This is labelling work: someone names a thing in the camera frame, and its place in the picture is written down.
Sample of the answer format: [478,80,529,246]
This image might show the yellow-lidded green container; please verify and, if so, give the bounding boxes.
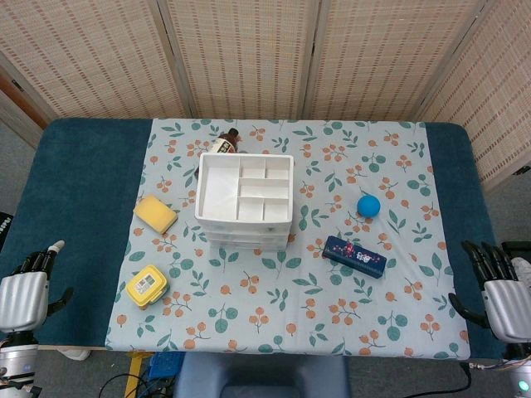
[125,265,168,311]

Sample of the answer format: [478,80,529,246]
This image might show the blue ball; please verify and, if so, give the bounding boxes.
[357,194,382,219]

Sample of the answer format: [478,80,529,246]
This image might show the black floor cable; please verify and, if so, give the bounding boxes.
[103,371,175,398]

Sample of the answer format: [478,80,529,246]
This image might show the white shoe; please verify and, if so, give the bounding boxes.
[56,347,91,362]

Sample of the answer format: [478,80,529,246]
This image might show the yellow sponge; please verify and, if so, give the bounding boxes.
[133,195,178,236]

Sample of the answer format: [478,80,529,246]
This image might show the navy blue printed box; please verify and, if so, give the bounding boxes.
[322,235,387,279]

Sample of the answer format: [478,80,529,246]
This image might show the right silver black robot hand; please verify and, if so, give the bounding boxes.
[448,240,531,342]

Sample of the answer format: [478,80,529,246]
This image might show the white clear drawer organizer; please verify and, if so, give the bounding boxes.
[194,152,295,252]

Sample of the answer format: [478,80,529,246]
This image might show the teal table cover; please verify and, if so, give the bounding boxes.
[0,118,501,362]

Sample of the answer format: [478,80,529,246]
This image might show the blue plastic crate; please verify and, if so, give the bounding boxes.
[148,351,184,381]

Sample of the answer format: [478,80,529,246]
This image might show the floral print tablecloth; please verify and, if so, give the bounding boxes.
[104,118,472,361]

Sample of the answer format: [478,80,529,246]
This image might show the brown labelled bottle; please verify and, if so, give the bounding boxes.
[209,128,241,155]

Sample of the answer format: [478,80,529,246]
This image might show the woven folding screen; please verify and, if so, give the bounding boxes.
[0,0,531,192]

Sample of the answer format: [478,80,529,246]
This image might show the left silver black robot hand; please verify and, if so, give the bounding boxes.
[0,239,75,333]

